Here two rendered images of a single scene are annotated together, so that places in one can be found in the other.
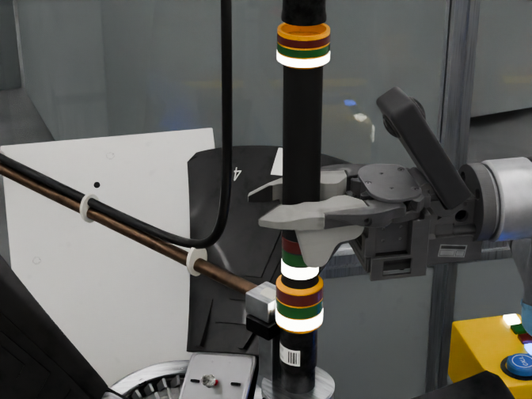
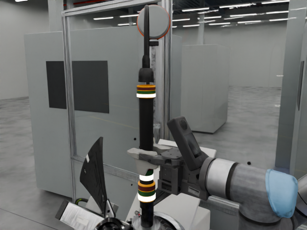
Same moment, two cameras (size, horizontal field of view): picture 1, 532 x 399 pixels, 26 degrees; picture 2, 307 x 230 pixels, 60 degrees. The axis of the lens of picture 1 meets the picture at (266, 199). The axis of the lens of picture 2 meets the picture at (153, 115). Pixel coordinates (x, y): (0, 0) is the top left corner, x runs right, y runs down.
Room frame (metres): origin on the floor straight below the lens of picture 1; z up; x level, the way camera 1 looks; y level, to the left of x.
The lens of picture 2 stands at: (0.51, -0.50, 1.68)
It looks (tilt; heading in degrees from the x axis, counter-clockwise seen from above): 11 degrees down; 49
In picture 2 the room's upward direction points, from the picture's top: straight up
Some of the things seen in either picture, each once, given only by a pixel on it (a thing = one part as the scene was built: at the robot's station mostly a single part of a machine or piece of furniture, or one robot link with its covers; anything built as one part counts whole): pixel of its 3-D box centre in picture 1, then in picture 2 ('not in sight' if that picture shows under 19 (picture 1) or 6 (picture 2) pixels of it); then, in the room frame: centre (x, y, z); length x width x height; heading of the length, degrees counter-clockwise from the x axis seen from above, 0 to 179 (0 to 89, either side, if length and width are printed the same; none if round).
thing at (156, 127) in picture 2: not in sight; (153, 132); (1.32, 0.43, 1.36); 0.10 x 0.07 x 0.08; 47
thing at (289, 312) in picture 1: (299, 301); (146, 190); (0.90, -0.03, 1.37); 0.04 x 0.04 x 0.01
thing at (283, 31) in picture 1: (303, 45); (145, 91); (0.90, -0.03, 1.62); 0.04 x 0.04 x 0.03
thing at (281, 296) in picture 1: (299, 289); (146, 185); (0.90, -0.03, 1.39); 0.04 x 0.04 x 0.01
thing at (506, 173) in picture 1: (500, 198); (222, 177); (0.95, -0.22, 1.46); 0.08 x 0.05 x 0.08; 12
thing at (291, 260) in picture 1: (300, 252); (146, 170); (0.90, -0.03, 1.42); 0.03 x 0.03 x 0.01
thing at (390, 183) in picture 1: (418, 214); (186, 171); (0.93, -0.14, 1.45); 0.12 x 0.08 x 0.09; 102
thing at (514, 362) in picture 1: (522, 365); not in sight; (1.22, -0.33, 1.08); 0.04 x 0.04 x 0.02
